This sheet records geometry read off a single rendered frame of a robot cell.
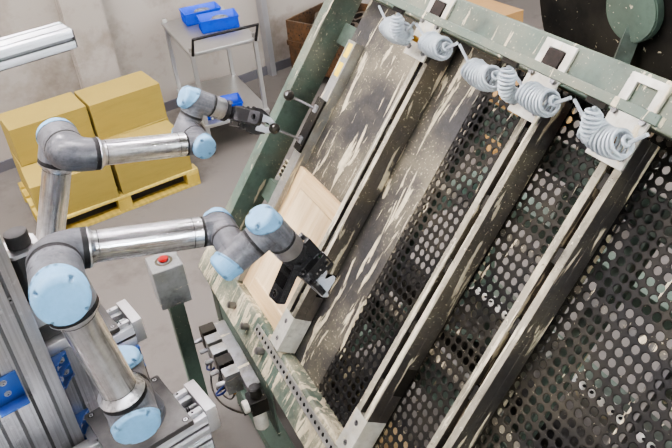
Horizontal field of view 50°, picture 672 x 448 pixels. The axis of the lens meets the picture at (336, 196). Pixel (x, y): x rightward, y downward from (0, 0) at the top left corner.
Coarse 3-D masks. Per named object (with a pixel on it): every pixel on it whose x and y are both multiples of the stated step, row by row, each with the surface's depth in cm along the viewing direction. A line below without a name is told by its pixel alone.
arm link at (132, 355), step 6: (120, 348) 186; (126, 348) 186; (132, 348) 186; (126, 354) 184; (132, 354) 183; (138, 354) 184; (126, 360) 181; (132, 360) 182; (138, 360) 183; (132, 366) 180; (138, 366) 183; (144, 366) 186; (138, 372) 181; (144, 372) 183
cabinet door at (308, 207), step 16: (304, 176) 250; (288, 192) 255; (304, 192) 248; (320, 192) 240; (288, 208) 253; (304, 208) 246; (320, 208) 238; (336, 208) 231; (304, 224) 243; (320, 224) 236; (320, 240) 234; (272, 256) 254; (256, 272) 259; (272, 272) 251; (256, 288) 256; (272, 304) 246; (272, 320) 244
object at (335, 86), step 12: (360, 48) 243; (348, 60) 243; (348, 72) 245; (336, 84) 245; (324, 96) 248; (336, 96) 247; (324, 108) 247; (324, 120) 250; (312, 132) 250; (312, 144) 252; (300, 156) 252; (288, 168) 255; (288, 180) 254; (276, 192) 258; (276, 204) 256; (240, 276) 263
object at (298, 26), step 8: (312, 8) 641; (320, 8) 649; (360, 8) 642; (296, 16) 627; (304, 16) 635; (312, 16) 644; (360, 16) 646; (288, 24) 619; (296, 24) 613; (304, 24) 607; (312, 24) 603; (352, 24) 607; (288, 32) 623; (296, 32) 617; (304, 32) 611; (288, 40) 627; (296, 40) 622; (304, 40) 616; (296, 48) 626; (296, 56) 631; (336, 56) 601; (336, 64) 606; (328, 72) 616
